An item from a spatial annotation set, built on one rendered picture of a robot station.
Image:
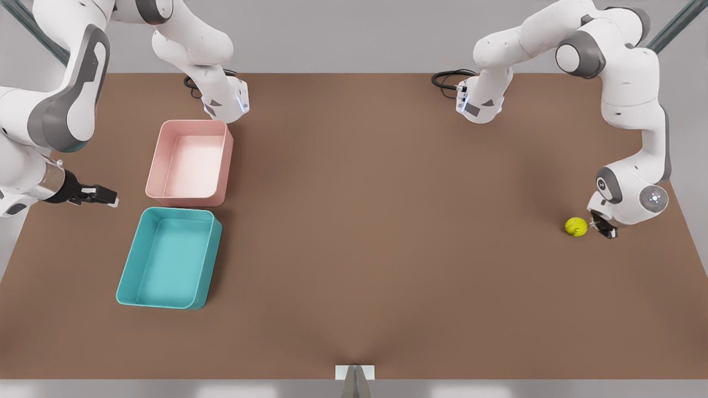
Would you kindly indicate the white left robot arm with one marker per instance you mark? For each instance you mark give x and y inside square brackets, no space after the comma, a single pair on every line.
[630,83]

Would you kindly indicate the teal plastic tray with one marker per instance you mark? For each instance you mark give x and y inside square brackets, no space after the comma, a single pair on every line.
[170,257]

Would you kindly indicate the silver frame post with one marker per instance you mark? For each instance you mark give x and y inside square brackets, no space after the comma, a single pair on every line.
[672,25]
[354,382]
[38,33]

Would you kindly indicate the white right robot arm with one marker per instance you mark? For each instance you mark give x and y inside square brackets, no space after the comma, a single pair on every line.
[61,110]

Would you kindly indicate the yellow tennis ball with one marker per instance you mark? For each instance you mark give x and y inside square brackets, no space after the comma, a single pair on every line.
[576,226]

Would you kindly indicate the pink plastic tray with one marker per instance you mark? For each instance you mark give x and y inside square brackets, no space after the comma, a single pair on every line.
[191,161]

